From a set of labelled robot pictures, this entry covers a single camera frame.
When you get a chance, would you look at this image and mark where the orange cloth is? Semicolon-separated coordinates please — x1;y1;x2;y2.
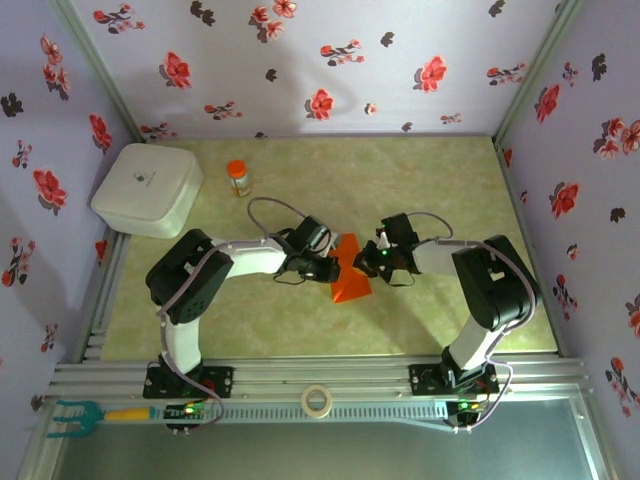
329;233;374;305

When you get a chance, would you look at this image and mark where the white square plastic container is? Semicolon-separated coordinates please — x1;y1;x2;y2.
90;143;205;240

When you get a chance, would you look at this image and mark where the orange-capped small bottle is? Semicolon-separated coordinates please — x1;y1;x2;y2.
226;159;253;198

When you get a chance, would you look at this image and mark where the white tape roll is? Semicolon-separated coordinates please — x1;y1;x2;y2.
300;384;334;420

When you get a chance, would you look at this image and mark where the aluminium rail frame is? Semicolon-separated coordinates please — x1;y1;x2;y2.
48;355;589;401

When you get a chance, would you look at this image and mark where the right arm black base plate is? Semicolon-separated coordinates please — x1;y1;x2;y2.
408;363;501;397

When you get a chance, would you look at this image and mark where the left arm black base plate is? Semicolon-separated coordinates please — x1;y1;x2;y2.
143;363;236;400

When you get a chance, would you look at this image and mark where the grey slotted cable duct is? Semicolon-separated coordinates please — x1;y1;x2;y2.
209;402;450;426

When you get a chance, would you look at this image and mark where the left arm grey cable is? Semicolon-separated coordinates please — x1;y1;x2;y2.
157;196;309;432

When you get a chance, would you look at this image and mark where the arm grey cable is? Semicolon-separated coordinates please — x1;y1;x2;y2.
157;196;309;432
407;211;544;434

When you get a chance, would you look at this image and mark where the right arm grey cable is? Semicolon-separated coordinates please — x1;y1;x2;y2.
407;211;544;434

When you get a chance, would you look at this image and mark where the wide aluminium side rail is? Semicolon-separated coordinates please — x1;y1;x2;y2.
79;230;132;362

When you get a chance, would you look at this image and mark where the aluminium corner post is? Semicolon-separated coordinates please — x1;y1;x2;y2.
492;0;586;146
47;0;146;146

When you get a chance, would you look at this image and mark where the teal fork yellow handle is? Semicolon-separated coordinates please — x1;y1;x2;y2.
46;398;160;440

